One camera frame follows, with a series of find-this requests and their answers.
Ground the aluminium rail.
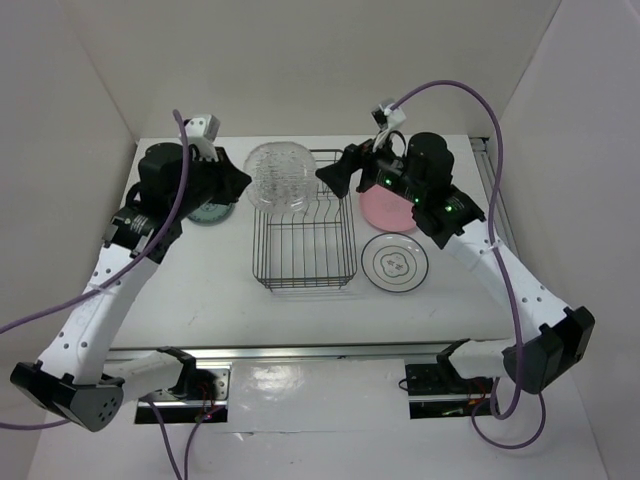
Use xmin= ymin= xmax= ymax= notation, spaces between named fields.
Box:
xmin=469 ymin=137 xmax=519 ymax=257
xmin=107 ymin=341 xmax=481 ymax=366

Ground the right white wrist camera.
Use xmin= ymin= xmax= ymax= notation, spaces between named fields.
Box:
xmin=371 ymin=99 xmax=406 ymax=132

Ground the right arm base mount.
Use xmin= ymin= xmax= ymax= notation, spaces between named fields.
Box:
xmin=398 ymin=363 xmax=494 ymax=420

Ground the aluminium rail front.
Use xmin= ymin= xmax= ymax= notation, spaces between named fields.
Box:
xmin=107 ymin=341 xmax=481 ymax=366

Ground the white plate dark rim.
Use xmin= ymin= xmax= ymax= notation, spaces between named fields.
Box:
xmin=360 ymin=233 xmax=430 ymax=294

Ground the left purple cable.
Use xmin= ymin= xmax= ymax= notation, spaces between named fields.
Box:
xmin=0 ymin=109 xmax=226 ymax=480

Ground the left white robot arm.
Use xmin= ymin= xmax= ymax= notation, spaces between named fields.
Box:
xmin=10 ymin=142 xmax=251 ymax=432

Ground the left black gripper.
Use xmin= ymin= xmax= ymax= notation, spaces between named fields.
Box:
xmin=170 ymin=145 xmax=250 ymax=218

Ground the green blue patterned plate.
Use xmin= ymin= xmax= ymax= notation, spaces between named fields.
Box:
xmin=187 ymin=202 xmax=235 ymax=226

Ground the clear glass plate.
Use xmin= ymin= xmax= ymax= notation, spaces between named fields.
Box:
xmin=244 ymin=141 xmax=317 ymax=215

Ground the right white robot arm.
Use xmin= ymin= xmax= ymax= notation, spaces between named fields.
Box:
xmin=316 ymin=133 xmax=595 ymax=395

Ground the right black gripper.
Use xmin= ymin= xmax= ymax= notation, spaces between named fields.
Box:
xmin=315 ymin=126 xmax=425 ymax=203

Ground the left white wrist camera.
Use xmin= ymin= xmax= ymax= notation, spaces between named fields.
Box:
xmin=183 ymin=114 xmax=220 ymax=162

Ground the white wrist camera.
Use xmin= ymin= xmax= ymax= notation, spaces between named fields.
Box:
xmin=371 ymin=99 xmax=406 ymax=132
xmin=183 ymin=114 xmax=220 ymax=162

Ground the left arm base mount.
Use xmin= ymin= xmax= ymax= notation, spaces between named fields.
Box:
xmin=151 ymin=362 xmax=231 ymax=425

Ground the aluminium rail right side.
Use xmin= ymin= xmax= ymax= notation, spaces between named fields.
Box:
xmin=469 ymin=137 xmax=519 ymax=257

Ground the pink plastic plate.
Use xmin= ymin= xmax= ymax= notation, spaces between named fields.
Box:
xmin=359 ymin=185 xmax=416 ymax=233

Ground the dark wire dish rack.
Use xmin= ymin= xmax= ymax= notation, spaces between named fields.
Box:
xmin=251 ymin=149 xmax=357 ymax=291

